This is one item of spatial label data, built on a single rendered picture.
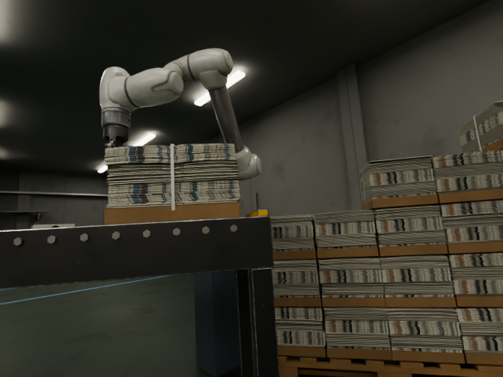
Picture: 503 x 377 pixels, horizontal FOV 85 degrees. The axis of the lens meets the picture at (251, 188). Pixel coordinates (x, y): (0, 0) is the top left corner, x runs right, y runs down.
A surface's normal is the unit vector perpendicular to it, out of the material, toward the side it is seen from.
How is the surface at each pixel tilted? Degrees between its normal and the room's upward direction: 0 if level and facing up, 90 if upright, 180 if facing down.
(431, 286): 90
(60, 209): 90
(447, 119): 90
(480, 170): 90
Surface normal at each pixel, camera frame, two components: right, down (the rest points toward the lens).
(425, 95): -0.74, -0.05
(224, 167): 0.07, -0.15
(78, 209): 0.67, -0.15
